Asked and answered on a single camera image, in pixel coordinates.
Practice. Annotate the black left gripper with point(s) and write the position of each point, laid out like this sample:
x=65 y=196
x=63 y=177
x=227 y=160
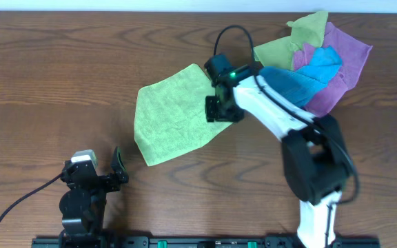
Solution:
x=103 y=179

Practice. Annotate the purple microfiber cloth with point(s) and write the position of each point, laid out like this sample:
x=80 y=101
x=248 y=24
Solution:
x=353 y=53

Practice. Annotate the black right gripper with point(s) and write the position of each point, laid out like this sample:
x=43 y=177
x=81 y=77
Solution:
x=217 y=111

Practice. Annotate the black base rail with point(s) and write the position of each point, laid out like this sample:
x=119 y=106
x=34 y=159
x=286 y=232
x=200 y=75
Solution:
x=267 y=242

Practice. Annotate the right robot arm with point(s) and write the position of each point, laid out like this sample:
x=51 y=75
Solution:
x=315 y=161

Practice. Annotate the light green microfiber cloth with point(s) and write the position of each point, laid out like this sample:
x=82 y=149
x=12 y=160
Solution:
x=170 y=118

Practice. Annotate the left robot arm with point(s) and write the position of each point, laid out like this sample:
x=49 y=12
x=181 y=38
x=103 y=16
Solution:
x=83 y=206

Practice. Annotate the blue microfiber cloth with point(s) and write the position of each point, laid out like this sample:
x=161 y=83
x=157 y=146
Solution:
x=300 y=86

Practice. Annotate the olive green microfiber cloth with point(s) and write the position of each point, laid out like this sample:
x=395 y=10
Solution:
x=279 y=53

